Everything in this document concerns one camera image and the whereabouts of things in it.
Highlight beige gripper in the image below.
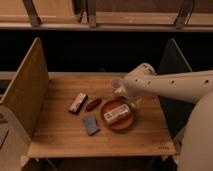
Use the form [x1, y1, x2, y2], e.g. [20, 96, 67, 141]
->
[111, 78, 140, 103]

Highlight white rectangular box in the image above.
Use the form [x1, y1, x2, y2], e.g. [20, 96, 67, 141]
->
[104, 104, 130, 125]

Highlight right dark side panel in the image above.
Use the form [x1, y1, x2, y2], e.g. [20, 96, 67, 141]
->
[156, 38, 203, 139]

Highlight red brown round plate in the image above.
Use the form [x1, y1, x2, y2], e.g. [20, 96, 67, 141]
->
[100, 99, 134, 131]

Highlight brown sausage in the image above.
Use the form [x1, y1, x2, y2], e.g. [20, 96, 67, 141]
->
[86, 98, 102, 111]

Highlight wooden shelf rail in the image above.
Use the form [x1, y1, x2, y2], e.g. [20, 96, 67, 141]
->
[0, 0, 213, 32]

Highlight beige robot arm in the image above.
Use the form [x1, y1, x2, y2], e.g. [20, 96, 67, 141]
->
[111, 63, 213, 171]

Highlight left wooden side panel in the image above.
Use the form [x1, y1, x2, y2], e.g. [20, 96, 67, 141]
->
[0, 38, 49, 143]

